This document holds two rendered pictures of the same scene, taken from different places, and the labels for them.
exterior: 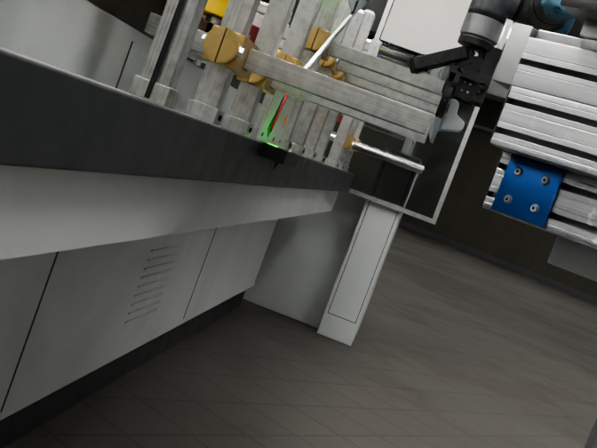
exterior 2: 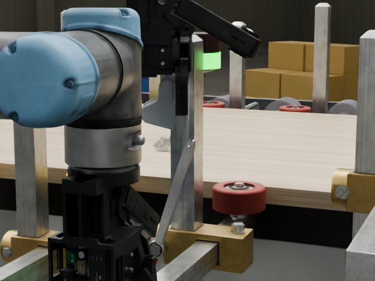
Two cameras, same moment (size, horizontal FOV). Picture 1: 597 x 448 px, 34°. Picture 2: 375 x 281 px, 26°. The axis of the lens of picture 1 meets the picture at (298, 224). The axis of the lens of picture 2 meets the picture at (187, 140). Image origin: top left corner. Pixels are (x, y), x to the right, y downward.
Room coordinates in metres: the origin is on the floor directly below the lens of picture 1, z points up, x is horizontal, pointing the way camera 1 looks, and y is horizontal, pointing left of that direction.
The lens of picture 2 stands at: (2.16, -0.93, 1.19)
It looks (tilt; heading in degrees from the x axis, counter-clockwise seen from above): 10 degrees down; 105
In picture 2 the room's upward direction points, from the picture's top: straight up
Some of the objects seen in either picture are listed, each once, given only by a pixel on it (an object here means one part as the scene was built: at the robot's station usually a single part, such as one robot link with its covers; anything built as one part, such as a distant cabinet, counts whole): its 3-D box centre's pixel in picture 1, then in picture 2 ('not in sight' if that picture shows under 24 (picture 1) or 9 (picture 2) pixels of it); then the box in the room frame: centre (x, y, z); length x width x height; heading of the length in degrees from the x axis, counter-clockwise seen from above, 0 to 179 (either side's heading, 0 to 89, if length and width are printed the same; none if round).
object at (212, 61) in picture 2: not in sight; (199, 59); (1.88, 0.17, 1.10); 0.06 x 0.06 x 0.02
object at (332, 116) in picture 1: (341, 88); not in sight; (2.87, 0.02, 0.93); 0.04 x 0.04 x 0.48; 84
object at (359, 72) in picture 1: (349, 67); not in sight; (2.40, 0.02, 0.95); 0.50 x 0.04 x 0.04; 84
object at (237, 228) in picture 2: not in sight; (238, 228); (1.95, 0.12, 0.88); 0.02 x 0.02 x 0.01
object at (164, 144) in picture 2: not in sight; (171, 141); (1.73, 0.54, 0.91); 0.09 x 0.07 x 0.02; 118
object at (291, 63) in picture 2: not in sight; (303, 77); (1.13, 7.34, 0.34); 1.15 x 0.82 x 0.67; 140
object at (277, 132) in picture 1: (277, 119); not in sight; (1.84, 0.11, 0.75); 0.26 x 0.01 x 0.10; 174
